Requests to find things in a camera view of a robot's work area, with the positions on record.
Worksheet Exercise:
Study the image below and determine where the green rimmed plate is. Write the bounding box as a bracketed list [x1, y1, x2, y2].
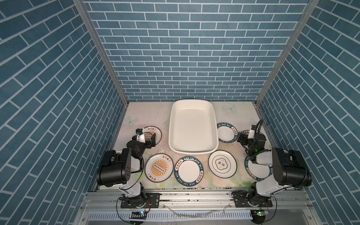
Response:
[174, 156, 204, 187]
[217, 122, 239, 143]
[244, 156, 273, 181]
[239, 130, 249, 136]

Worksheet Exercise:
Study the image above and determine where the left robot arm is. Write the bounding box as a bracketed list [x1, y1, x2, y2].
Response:
[96, 128, 156, 209]

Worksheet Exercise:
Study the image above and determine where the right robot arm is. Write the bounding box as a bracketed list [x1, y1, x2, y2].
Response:
[232, 130, 312, 208]

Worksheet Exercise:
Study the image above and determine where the white plastic bin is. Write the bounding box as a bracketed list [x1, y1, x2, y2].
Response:
[169, 99, 218, 155]

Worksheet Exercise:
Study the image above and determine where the orange sunburst plate rear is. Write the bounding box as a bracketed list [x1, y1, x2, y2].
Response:
[142, 126, 162, 145]

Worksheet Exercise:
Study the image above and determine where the orange sunburst plate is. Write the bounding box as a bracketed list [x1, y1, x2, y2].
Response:
[145, 153, 174, 183]
[142, 126, 162, 145]

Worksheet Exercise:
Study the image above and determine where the orange sunburst plate front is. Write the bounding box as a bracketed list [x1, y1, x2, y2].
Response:
[145, 153, 174, 183]

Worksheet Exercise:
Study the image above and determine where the white plate clover motif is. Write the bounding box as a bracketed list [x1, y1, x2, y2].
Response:
[208, 150, 237, 179]

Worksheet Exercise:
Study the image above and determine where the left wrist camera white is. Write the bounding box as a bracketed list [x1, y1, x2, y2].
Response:
[136, 134, 146, 143]

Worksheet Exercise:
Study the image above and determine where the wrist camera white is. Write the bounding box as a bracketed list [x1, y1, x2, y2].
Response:
[136, 134, 146, 143]
[247, 125, 257, 139]

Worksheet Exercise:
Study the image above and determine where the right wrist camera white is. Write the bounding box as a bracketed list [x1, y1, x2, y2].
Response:
[247, 125, 257, 139]

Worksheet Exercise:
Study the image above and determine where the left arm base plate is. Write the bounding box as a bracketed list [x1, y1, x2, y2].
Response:
[121, 193, 160, 209]

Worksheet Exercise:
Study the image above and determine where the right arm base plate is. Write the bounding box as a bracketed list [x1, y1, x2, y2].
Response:
[231, 191, 273, 208]

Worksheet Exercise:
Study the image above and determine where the aluminium mounting rail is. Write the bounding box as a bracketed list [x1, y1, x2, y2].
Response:
[80, 189, 314, 212]

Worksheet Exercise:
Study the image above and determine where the white ribbed cable duct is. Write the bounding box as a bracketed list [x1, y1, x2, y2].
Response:
[88, 210, 253, 222]

